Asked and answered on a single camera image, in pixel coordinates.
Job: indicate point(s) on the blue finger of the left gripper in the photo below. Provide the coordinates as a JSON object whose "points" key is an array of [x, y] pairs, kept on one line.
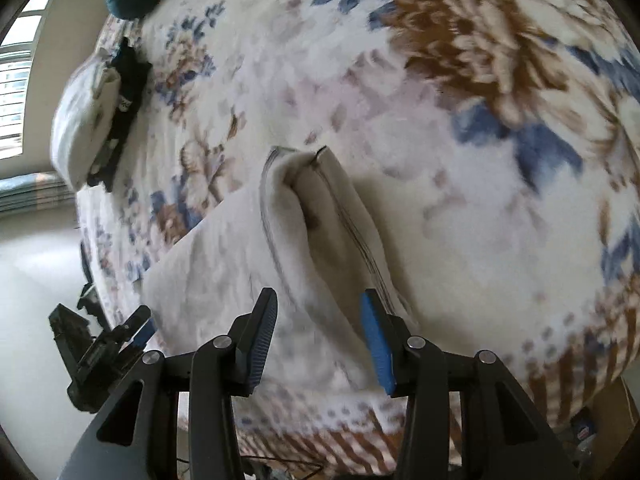
{"points": [[90, 302], [127, 341]]}

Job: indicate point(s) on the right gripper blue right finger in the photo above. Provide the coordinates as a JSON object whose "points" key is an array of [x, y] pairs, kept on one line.
{"points": [[467, 417]]}

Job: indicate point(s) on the beige long sleeve shirt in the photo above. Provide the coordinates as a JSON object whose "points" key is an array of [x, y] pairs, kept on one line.
{"points": [[298, 227]]}

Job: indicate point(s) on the right grey striped curtain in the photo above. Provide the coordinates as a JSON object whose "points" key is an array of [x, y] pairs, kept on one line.
{"points": [[33, 192]]}

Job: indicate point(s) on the brown cardboard box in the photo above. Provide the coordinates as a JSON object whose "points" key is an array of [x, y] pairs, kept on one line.
{"points": [[610, 416]]}

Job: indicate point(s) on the black folded garment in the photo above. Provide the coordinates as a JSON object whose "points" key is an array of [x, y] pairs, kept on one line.
{"points": [[133, 76]]}

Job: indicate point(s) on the barred window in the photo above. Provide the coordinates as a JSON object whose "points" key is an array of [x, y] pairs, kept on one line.
{"points": [[17, 52]]}

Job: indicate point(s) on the floral bed blanket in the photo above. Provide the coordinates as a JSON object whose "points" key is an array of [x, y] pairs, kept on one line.
{"points": [[495, 144]]}

